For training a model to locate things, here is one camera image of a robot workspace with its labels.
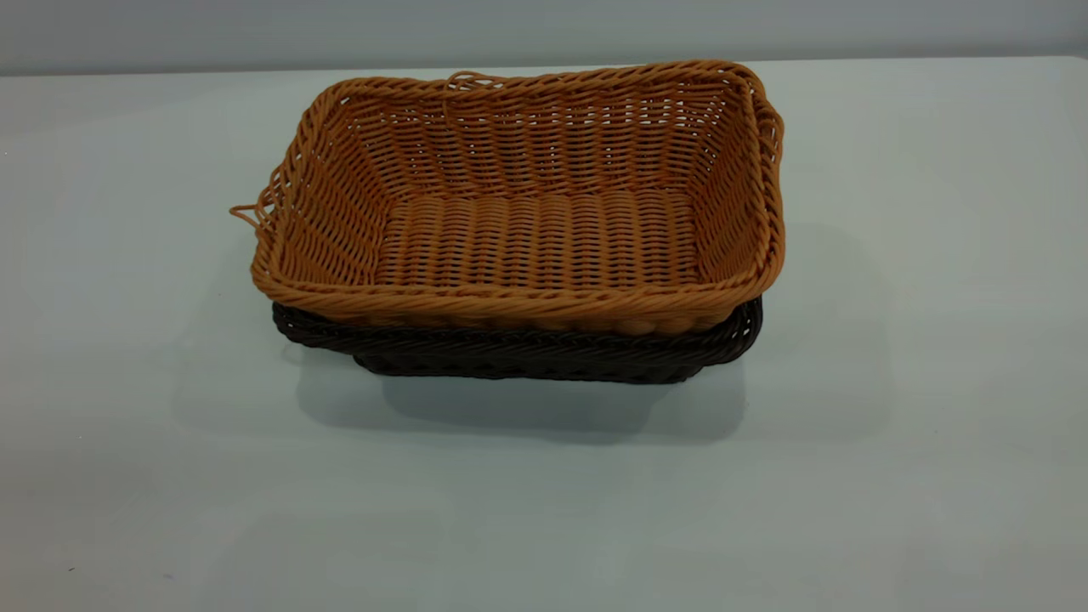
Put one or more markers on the black wicker basket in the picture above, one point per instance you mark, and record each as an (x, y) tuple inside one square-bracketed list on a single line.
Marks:
[(510, 353)]

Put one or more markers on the orange wicker basket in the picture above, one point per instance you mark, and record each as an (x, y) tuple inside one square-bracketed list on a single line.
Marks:
[(527, 238)]

